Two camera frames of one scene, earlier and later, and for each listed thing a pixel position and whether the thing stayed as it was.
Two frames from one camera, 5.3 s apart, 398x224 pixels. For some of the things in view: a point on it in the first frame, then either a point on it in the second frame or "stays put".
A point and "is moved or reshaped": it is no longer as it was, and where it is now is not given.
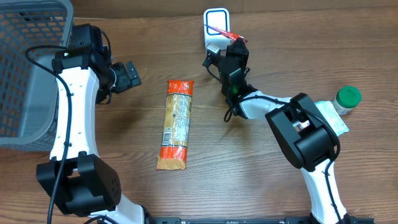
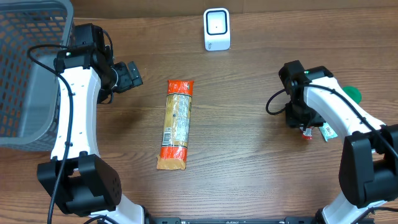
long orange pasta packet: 176,131 stays put
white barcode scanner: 219,18 stays put
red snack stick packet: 230,35 is moved or reshaped
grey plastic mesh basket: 28,91 stays put
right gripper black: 238,52 → 292,119
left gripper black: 125,76 stays put
